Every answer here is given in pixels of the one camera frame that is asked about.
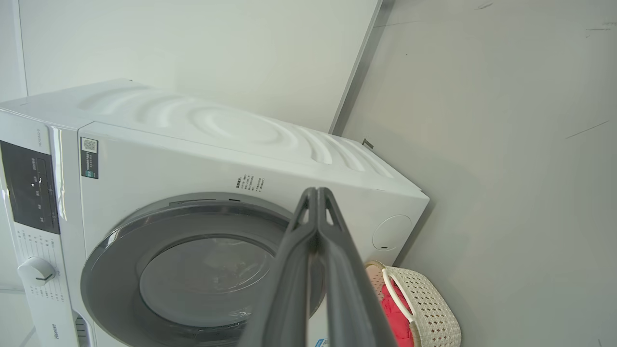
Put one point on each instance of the red garment with white stripes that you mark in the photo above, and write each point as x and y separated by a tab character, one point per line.
397	318

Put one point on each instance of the cream perforated plastic laundry basket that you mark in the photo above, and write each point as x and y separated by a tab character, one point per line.
434	308

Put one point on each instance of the white front-load washing machine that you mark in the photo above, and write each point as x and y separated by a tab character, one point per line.
217	159

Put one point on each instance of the black round glass washer door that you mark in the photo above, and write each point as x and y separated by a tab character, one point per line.
202	284

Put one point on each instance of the black QR code sticker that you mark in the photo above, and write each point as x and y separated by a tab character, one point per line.
89	159

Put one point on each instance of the white washer control knob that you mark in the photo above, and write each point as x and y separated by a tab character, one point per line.
36	271

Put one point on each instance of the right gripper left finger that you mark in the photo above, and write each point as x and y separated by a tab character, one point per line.
284	299

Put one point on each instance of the blue energy label sticker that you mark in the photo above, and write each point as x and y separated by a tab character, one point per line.
321	343

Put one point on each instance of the small black floor marker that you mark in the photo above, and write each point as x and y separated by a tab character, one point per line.
368	143

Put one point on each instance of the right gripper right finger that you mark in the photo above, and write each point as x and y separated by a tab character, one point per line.
349	299

